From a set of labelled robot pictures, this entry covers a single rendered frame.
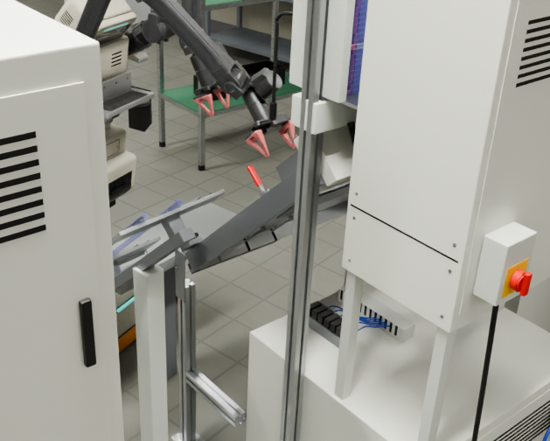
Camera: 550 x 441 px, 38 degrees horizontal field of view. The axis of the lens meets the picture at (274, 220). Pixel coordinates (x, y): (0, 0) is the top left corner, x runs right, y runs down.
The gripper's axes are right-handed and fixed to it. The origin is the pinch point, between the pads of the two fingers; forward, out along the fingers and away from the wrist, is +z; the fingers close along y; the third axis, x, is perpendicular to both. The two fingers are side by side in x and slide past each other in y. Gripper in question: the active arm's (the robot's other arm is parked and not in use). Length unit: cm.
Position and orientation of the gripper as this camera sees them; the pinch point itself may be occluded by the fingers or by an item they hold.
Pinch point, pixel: (280, 150)
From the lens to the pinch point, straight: 225.5
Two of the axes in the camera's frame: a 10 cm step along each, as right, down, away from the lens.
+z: 4.4, 8.9, -1.3
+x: -4.5, 3.5, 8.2
